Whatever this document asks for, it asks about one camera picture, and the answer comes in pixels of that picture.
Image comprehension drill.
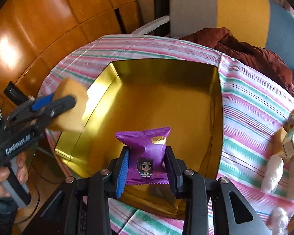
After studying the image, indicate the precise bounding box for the person's left hand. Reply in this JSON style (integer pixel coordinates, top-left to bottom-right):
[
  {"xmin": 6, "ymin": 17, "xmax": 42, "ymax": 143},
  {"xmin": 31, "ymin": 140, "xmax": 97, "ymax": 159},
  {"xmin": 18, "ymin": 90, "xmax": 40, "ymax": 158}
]
[{"xmin": 0, "ymin": 152, "xmax": 28, "ymax": 198}]

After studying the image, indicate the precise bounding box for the purple snack packet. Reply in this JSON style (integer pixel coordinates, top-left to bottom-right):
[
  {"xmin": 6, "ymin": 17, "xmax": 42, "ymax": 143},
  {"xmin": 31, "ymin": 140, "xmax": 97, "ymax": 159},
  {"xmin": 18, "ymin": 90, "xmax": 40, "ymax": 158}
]
[{"xmin": 116, "ymin": 127, "xmax": 171, "ymax": 185}]

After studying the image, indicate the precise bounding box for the white plastic wrap ball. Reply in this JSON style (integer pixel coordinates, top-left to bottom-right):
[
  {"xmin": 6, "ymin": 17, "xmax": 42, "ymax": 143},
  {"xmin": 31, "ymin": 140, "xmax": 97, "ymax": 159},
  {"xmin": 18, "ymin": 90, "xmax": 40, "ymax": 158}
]
[{"xmin": 261, "ymin": 154, "xmax": 284, "ymax": 193}]

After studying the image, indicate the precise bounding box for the dark red jacket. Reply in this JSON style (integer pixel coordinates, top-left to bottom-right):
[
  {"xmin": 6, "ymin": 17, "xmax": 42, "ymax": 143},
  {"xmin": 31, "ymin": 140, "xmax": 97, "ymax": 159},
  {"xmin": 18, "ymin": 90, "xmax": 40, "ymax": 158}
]
[{"xmin": 181, "ymin": 28, "xmax": 294, "ymax": 98}]

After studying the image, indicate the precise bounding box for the gold metal tin box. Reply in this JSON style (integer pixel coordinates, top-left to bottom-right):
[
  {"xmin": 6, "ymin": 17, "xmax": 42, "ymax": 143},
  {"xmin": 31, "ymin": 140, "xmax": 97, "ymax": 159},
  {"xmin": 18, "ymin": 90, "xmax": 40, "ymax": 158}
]
[{"xmin": 54, "ymin": 58, "xmax": 224, "ymax": 220}]

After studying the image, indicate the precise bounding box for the wooden wardrobe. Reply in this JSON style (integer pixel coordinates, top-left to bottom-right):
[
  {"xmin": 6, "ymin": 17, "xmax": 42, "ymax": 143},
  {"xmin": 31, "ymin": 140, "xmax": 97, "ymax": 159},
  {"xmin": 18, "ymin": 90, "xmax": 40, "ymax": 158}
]
[{"xmin": 0, "ymin": 0, "xmax": 144, "ymax": 118}]

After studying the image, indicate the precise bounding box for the grey yellow blue chair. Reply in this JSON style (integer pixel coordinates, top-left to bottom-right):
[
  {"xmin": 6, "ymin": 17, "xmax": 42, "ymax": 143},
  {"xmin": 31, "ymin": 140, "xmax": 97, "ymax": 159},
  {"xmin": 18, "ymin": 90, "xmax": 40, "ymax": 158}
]
[{"xmin": 133, "ymin": 0, "xmax": 294, "ymax": 78}]

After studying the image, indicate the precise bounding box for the beige printed carton box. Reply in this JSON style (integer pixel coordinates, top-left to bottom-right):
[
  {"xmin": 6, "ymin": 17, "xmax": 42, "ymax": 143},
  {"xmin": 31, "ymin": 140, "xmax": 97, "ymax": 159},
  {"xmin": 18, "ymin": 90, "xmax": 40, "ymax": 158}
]
[{"xmin": 283, "ymin": 128, "xmax": 294, "ymax": 159}]

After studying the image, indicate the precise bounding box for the yellow sponge block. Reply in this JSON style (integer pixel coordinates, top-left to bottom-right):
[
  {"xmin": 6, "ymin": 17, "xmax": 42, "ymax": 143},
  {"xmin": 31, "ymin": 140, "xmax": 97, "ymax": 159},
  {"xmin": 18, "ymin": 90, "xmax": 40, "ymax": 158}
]
[
  {"xmin": 48, "ymin": 78, "xmax": 89, "ymax": 132},
  {"xmin": 272, "ymin": 127, "xmax": 287, "ymax": 158}
]

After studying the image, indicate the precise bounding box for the striped pink green tablecloth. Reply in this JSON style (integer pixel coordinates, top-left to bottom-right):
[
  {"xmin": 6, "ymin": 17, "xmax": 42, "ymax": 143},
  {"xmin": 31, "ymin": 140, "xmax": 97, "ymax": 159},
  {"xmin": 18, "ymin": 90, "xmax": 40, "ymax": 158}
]
[{"xmin": 39, "ymin": 34, "xmax": 294, "ymax": 223}]

